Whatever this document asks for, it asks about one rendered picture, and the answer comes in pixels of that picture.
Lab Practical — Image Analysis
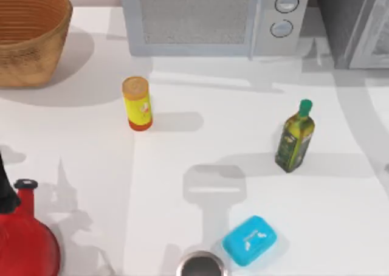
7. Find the yellow and red can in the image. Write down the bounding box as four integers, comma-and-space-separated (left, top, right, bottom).
122, 76, 154, 133

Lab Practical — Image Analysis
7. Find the green bottle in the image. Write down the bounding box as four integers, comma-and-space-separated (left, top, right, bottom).
274, 98, 316, 173

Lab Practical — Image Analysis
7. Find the pale microwave oven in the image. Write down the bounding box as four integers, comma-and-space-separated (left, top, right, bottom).
119, 0, 313, 61

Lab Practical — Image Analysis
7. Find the blue soap box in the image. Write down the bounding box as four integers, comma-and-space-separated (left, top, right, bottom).
222, 215, 279, 267

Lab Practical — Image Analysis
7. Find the microwave knob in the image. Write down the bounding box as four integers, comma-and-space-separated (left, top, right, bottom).
274, 0, 300, 13
269, 18, 294, 39

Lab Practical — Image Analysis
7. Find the metal cup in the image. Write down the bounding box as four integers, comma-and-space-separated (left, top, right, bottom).
176, 250, 227, 276

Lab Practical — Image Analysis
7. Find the woven wicker basket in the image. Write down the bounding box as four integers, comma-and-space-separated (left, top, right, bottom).
0, 0, 74, 89

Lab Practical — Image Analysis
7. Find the grey cabinet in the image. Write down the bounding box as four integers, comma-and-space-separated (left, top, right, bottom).
314, 0, 389, 71

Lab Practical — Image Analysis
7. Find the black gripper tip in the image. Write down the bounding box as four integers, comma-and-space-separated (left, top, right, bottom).
0, 153, 21, 214

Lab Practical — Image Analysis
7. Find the red kettle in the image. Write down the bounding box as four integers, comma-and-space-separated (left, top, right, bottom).
0, 179, 61, 276

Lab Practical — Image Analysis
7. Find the microwave door handle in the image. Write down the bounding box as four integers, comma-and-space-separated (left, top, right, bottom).
249, 0, 262, 61

